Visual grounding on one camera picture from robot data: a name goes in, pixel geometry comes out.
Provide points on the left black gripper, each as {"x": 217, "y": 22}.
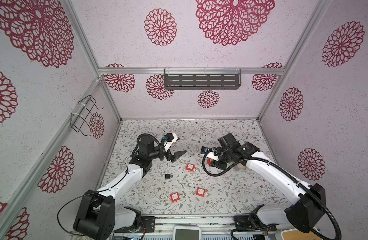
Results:
{"x": 175, "y": 156}

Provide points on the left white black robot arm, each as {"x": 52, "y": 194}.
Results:
{"x": 97, "y": 216}

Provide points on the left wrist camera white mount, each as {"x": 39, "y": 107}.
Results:
{"x": 168, "y": 140}

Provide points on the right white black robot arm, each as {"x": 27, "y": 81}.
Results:
{"x": 303, "y": 213}

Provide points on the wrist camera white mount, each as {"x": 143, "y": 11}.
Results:
{"x": 168, "y": 140}
{"x": 212, "y": 153}

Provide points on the small black padlock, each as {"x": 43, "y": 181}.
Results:
{"x": 167, "y": 176}

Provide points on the white tablet device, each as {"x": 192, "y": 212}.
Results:
{"x": 187, "y": 232}

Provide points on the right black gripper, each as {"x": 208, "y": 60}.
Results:
{"x": 215, "y": 163}

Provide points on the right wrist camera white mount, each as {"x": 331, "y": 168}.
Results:
{"x": 212, "y": 153}

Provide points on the black wire wall basket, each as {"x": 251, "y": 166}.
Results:
{"x": 88, "y": 121}

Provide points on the dark grey wall shelf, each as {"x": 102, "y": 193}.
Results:
{"x": 201, "y": 81}

